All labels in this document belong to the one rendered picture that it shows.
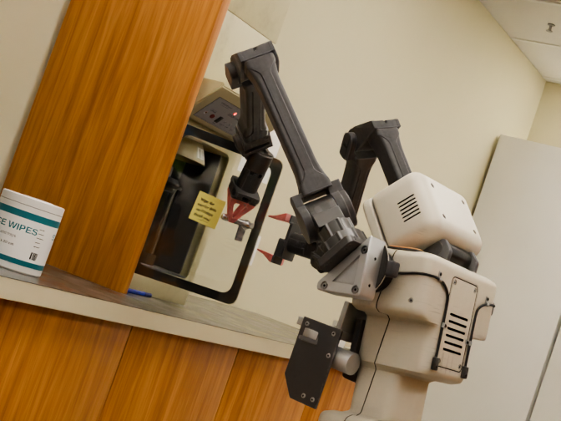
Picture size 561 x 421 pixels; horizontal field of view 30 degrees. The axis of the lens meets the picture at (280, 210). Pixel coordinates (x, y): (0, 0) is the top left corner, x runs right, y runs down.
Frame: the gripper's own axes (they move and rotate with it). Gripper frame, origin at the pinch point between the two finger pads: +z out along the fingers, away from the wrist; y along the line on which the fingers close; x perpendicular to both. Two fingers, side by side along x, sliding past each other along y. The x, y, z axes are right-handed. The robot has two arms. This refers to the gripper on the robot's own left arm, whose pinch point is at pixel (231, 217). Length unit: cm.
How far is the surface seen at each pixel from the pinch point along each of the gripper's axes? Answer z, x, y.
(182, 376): 29.8, -3.5, 30.2
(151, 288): 27.9, -10.2, -2.9
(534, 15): -52, 163, -218
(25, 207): -7, -54, 44
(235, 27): -38, -12, -32
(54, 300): 3, -44, 58
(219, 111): -20.3, -10.3, -15.5
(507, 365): 103, 222, -171
